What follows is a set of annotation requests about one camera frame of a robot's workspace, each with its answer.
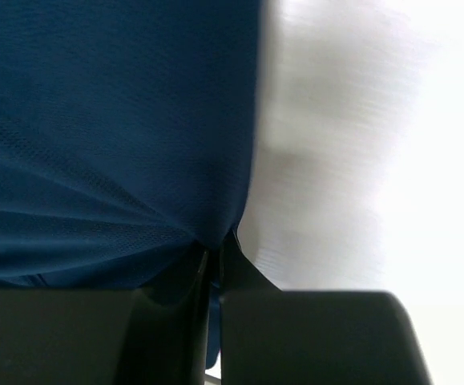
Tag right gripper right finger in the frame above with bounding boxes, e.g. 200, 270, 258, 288
220, 234, 430, 385

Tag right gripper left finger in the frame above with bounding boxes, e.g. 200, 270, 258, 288
0, 245, 210, 385

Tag navy blue shorts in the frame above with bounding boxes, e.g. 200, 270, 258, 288
0, 0, 268, 370

